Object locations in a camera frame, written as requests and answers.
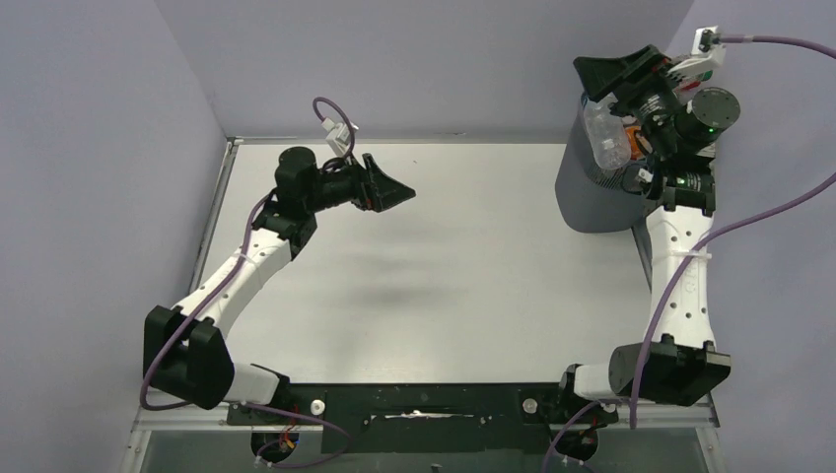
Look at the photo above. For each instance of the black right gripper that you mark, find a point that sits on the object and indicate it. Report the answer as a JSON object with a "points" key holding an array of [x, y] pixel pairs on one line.
{"points": [[600, 76]]}

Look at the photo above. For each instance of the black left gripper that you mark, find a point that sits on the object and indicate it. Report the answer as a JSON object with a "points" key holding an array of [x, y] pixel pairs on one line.
{"points": [[380, 191]]}

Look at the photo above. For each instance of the crushed clear bottle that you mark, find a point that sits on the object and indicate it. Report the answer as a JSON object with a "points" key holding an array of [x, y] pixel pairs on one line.
{"points": [[611, 148]]}

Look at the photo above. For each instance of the orange juice bottle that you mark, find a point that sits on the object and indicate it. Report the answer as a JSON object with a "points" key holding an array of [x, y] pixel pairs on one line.
{"points": [[640, 148]]}

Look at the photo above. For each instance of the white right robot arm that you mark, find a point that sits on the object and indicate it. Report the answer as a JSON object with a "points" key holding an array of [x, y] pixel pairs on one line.
{"points": [[677, 362]]}

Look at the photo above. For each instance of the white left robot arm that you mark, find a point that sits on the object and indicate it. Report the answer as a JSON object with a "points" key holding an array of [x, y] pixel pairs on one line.
{"points": [[185, 353]]}

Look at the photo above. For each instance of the grey mesh waste bin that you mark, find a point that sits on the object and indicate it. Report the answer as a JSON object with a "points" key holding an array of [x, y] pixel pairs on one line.
{"points": [[592, 200]]}

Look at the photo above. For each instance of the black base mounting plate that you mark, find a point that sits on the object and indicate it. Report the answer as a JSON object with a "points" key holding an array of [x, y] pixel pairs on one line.
{"points": [[425, 418]]}

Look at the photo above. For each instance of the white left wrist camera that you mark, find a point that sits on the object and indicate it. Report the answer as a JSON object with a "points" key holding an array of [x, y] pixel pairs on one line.
{"points": [[340, 137]]}

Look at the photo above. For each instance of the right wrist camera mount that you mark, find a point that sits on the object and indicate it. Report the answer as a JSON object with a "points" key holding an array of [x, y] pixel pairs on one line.
{"points": [[707, 54]]}

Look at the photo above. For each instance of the aluminium frame rail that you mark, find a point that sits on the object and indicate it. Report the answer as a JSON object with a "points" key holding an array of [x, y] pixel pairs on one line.
{"points": [[702, 414]]}

